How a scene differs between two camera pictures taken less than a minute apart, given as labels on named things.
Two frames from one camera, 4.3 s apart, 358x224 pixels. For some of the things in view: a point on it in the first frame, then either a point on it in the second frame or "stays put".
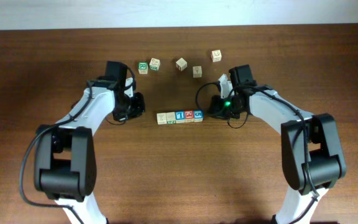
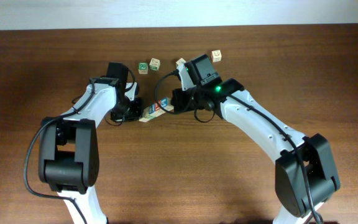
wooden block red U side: x=161 y=118 → x=143 y=119
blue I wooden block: x=180 y=116 → x=151 y=108
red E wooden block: x=189 y=116 → x=156 y=106
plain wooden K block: x=216 y=56 stays put
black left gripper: x=138 y=107 stays put
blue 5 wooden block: x=199 y=116 → x=165 y=102
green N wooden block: x=171 y=117 → x=149 y=117
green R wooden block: x=143 y=68 stays put
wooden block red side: x=181 y=64 stays put
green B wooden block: x=155 y=64 stays put
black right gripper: x=215 y=107 → x=176 y=102
